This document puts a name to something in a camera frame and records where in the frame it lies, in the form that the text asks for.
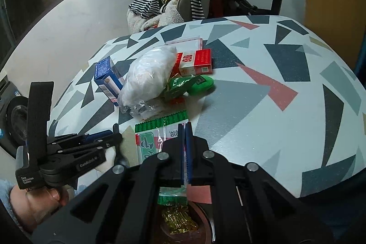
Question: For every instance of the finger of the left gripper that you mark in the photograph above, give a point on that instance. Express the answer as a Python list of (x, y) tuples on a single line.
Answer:
[(90, 138), (114, 155)]

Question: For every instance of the blue white medicine box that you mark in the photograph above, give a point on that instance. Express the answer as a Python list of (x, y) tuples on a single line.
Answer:
[(108, 79)]

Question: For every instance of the clear plastic card case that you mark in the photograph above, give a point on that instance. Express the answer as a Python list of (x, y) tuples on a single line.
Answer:
[(185, 45)]

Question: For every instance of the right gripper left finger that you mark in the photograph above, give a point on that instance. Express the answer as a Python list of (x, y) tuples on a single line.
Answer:
[(173, 167)]

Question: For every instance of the red cigarette box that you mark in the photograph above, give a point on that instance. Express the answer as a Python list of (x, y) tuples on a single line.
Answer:
[(198, 62)]

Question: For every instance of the green packet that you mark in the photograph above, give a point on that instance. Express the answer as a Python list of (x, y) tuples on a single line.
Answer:
[(193, 85)]

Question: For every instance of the green snack wrapper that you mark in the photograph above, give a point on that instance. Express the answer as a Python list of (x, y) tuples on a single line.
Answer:
[(150, 135)]

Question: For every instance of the white plastic bag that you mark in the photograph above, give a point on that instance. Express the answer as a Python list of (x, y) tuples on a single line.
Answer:
[(145, 81)]

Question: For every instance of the person's left hand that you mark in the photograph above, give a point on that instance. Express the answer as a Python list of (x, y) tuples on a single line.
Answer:
[(33, 207)]

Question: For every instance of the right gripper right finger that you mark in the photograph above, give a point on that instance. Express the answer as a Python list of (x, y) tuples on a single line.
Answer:
[(198, 171)]

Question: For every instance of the wooden door panel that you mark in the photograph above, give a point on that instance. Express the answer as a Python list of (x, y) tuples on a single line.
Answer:
[(340, 23)]

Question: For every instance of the brown trash bin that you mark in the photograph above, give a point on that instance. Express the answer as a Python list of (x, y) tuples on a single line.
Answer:
[(184, 224)]

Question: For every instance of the light blue fuzzy sleeve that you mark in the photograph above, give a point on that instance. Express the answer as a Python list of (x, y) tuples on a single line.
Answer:
[(7, 200)]

